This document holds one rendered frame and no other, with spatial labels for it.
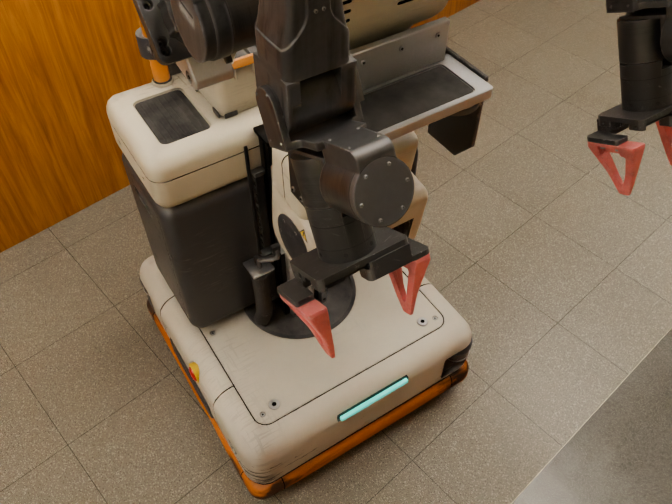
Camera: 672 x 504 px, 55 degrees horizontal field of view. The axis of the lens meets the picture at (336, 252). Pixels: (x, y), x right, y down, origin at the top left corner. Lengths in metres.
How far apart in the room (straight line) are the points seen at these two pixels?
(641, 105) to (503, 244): 1.34
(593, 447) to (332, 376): 0.85
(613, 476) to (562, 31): 2.69
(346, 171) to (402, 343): 1.03
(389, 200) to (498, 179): 1.84
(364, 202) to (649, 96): 0.44
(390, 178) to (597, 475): 0.36
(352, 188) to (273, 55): 0.12
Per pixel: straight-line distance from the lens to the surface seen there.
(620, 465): 0.72
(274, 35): 0.52
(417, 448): 1.71
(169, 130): 1.23
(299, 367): 1.48
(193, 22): 0.63
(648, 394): 0.77
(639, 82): 0.84
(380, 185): 0.51
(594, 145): 0.85
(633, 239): 2.29
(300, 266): 0.62
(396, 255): 0.62
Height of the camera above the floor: 1.55
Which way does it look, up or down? 49 degrees down
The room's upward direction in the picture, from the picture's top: straight up
